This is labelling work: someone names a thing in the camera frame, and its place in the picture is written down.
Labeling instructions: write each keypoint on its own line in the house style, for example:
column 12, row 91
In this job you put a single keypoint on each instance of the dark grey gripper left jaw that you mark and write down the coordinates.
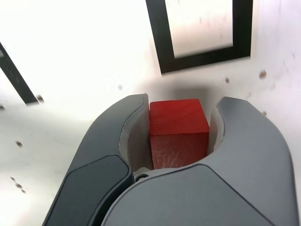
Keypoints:
column 94, row 164

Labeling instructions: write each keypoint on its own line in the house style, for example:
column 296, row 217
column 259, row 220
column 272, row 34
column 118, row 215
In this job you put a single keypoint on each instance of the black tape strip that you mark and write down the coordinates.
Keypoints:
column 16, row 77

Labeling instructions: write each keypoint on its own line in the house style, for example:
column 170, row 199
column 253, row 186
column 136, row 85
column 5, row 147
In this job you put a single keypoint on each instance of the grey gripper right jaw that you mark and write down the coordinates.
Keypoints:
column 223, row 188

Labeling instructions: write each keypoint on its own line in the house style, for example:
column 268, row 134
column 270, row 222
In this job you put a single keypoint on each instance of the black tape square outline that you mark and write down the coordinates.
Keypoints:
column 162, row 47

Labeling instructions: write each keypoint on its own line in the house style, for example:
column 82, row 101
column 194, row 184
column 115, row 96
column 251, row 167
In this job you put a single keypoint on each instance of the red cube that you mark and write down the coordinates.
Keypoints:
column 176, row 122

